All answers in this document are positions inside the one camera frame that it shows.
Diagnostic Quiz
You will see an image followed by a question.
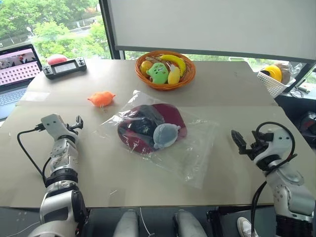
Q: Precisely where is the red round plush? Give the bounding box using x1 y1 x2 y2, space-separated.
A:
46 53 69 66

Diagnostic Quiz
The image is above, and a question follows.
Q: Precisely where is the yellow banana toy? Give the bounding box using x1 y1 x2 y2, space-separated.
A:
158 54 187 78

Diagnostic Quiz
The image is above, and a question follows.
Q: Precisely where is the thin white cable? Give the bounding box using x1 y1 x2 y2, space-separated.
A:
139 207 152 237

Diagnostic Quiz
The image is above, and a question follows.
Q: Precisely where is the yellow and black plush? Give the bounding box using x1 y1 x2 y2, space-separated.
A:
261 64 283 81

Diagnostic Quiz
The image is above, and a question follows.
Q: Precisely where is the blue-grey whale plush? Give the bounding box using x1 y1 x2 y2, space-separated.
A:
153 123 182 150

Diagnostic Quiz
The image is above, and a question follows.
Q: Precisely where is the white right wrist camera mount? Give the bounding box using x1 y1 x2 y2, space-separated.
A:
264 127 294 160

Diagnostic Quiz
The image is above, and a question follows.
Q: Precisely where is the brown plush in wrap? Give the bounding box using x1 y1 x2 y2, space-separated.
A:
273 62 293 84

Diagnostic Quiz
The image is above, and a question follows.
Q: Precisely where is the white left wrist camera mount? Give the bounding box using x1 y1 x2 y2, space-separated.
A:
40 114 69 139

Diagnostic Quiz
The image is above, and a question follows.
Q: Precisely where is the grey rounded robot leg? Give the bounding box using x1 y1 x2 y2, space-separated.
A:
113 209 139 237
172 209 206 237

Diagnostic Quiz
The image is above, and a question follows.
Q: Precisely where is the yellow mango plush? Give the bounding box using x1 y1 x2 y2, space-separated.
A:
167 66 182 85

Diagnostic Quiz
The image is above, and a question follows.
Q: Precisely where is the orange-yellow fruit toy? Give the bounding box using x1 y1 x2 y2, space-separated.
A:
140 60 154 74

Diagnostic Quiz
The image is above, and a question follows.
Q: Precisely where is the open laptop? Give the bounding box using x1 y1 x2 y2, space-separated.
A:
0 44 43 121

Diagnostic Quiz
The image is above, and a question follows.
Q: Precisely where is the clear plastic bag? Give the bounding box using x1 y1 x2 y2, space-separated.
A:
99 89 220 190

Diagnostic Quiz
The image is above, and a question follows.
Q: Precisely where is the orange woven basket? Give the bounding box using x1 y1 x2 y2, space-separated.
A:
134 50 197 92

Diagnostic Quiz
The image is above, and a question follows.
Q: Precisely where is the white roller blind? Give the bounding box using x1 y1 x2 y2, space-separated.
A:
107 0 316 62

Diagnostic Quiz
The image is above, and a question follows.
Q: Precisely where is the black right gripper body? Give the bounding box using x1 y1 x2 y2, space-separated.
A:
245 133 275 160

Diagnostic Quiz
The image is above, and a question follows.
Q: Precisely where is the orange plush toy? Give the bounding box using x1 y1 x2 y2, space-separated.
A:
86 90 117 108

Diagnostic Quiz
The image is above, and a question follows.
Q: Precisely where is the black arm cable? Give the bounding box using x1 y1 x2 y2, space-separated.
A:
17 124 50 186
251 121 299 237

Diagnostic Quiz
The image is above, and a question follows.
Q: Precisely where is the black handheld controller with screen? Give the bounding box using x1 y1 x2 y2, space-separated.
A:
41 57 88 80

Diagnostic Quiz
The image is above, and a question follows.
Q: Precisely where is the white perforated plastic basket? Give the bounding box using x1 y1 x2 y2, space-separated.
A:
256 66 297 98

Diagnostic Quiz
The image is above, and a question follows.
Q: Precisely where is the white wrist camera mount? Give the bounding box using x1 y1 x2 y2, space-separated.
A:
264 127 294 160
40 114 69 139

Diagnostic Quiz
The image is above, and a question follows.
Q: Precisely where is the dark diagonal metal pole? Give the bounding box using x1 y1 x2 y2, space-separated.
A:
294 61 316 87

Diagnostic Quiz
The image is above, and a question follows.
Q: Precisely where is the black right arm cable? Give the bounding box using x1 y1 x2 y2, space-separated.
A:
251 121 299 237

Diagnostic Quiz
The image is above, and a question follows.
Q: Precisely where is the black and red device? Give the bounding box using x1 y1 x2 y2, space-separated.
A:
298 110 316 138

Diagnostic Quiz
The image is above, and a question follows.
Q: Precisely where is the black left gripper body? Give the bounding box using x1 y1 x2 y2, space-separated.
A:
64 122 79 136

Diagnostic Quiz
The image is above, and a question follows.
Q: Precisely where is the green face plush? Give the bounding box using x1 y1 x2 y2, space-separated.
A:
146 62 170 85

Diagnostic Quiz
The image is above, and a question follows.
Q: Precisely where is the dark window frame post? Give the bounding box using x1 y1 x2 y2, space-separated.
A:
98 0 125 60

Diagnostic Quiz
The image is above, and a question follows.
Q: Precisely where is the white sneaker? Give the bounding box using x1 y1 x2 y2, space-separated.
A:
237 217 259 237

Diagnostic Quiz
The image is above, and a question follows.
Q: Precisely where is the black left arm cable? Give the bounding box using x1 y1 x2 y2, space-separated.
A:
17 124 50 186

